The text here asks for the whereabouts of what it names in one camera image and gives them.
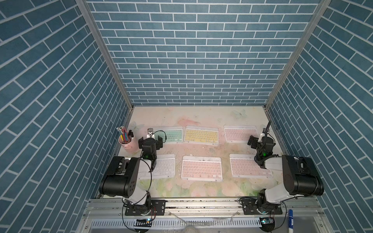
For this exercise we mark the coloured pens bundle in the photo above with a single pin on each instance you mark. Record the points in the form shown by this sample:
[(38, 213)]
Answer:
[(127, 136)]

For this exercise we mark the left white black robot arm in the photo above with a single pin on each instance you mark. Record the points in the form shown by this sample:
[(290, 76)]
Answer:
[(120, 179)]

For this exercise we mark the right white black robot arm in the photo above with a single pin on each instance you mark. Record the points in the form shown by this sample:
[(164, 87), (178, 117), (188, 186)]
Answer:
[(300, 175)]

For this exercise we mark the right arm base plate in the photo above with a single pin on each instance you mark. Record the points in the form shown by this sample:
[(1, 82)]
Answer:
[(252, 206)]

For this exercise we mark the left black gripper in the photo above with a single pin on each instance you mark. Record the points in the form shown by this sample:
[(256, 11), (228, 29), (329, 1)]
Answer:
[(158, 143)]

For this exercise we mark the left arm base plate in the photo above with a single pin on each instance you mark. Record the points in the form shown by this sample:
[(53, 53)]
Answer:
[(154, 207)]

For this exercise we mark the green key keyboard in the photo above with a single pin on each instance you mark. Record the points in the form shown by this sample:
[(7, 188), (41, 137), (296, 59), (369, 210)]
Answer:
[(171, 135)]

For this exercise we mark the blue white marker pen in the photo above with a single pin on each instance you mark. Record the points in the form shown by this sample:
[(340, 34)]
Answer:
[(290, 218)]

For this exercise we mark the pink keyboard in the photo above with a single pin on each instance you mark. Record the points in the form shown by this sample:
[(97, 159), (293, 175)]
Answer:
[(244, 166), (197, 168), (239, 134)]

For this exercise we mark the aluminium front rail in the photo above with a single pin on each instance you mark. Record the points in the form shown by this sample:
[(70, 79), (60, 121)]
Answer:
[(203, 207)]

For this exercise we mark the white key keyboard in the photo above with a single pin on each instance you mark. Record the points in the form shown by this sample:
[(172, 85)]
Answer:
[(164, 168)]

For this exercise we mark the pink pen cup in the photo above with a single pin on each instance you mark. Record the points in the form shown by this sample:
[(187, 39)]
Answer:
[(130, 147)]

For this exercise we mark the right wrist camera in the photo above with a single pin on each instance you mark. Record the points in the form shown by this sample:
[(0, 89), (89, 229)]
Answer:
[(262, 135)]

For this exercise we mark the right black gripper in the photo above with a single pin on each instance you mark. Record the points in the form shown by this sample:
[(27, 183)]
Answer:
[(255, 141)]

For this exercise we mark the yellow key keyboard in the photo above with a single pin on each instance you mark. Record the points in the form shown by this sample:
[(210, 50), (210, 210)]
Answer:
[(201, 135)]

